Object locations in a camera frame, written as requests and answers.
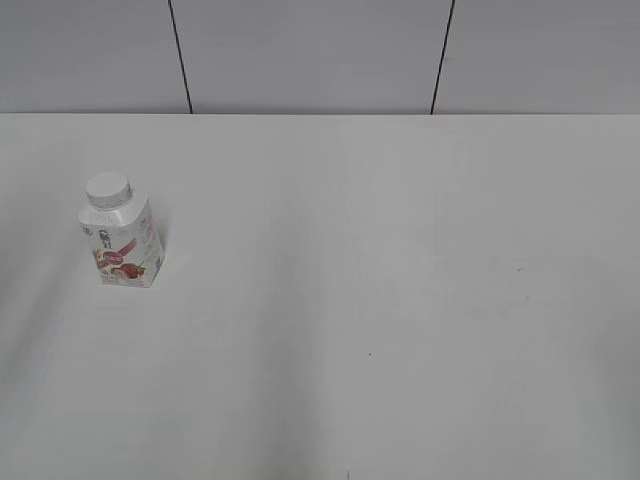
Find white yili changqing yogurt bottle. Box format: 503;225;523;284
79;192;165;288

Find white screw bottle cap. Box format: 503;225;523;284
85;172;133;210

